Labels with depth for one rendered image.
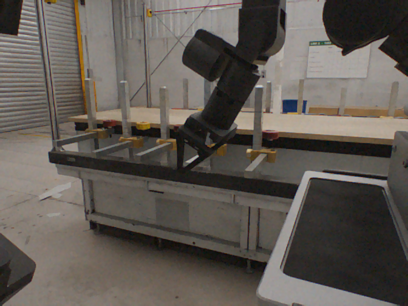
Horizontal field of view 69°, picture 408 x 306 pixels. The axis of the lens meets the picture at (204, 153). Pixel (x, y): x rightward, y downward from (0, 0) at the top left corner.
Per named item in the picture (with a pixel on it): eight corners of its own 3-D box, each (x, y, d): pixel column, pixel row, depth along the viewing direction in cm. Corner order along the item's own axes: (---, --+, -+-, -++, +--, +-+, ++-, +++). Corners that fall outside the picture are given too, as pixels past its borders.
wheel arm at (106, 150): (96, 159, 140) (96, 151, 139) (91, 159, 141) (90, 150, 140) (148, 142, 179) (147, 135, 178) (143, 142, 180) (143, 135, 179)
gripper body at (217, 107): (184, 124, 49) (204, 84, 45) (206, 115, 58) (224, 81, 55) (216, 146, 47) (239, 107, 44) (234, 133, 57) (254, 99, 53)
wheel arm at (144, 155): (141, 163, 130) (140, 154, 129) (134, 163, 132) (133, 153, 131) (185, 144, 169) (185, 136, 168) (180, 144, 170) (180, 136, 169)
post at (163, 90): (167, 176, 162) (164, 86, 150) (162, 175, 163) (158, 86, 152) (170, 174, 165) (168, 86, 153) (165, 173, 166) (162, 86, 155)
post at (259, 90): (258, 187, 143) (263, 85, 131) (251, 186, 144) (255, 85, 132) (259, 184, 146) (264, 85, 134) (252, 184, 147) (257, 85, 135)
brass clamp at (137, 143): (138, 148, 164) (137, 139, 163) (118, 146, 169) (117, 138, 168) (144, 146, 169) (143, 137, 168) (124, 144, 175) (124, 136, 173)
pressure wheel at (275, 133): (258, 151, 151) (259, 129, 149) (272, 150, 154) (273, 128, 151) (266, 155, 144) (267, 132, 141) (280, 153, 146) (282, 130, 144)
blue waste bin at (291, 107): (305, 133, 642) (307, 100, 624) (277, 132, 664) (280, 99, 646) (306, 130, 694) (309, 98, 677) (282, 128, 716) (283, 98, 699)
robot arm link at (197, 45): (271, 26, 40) (283, 34, 48) (204, -12, 43) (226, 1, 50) (229, 102, 45) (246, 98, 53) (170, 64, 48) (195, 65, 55)
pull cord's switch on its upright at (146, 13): (155, 127, 286) (150, 3, 259) (142, 126, 292) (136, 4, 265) (160, 126, 293) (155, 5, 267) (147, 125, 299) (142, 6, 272)
